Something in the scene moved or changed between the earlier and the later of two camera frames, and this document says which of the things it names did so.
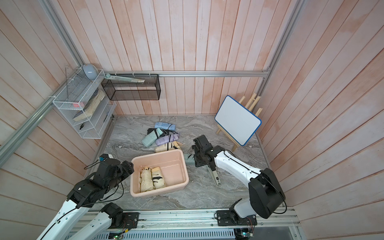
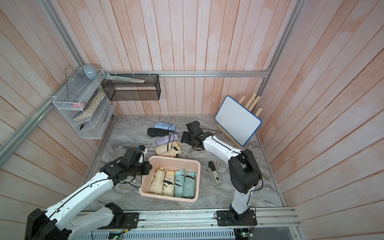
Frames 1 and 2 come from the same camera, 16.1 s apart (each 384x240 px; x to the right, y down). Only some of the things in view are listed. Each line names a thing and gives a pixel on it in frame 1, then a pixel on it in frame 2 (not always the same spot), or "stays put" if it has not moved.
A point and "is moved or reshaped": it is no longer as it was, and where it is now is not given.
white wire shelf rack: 86,103 stays put
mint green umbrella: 153,134 → 189,188
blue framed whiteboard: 236,120 stays put
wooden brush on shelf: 91,106 stays put
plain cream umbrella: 146,180 → 157,183
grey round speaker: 90,71 stays put
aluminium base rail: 190,225 stays put
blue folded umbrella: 165,125 stays put
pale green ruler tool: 123,79 stays put
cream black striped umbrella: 158,180 → 169,186
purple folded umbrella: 167,139 stays put
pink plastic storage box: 173,165 is moved or reshaped
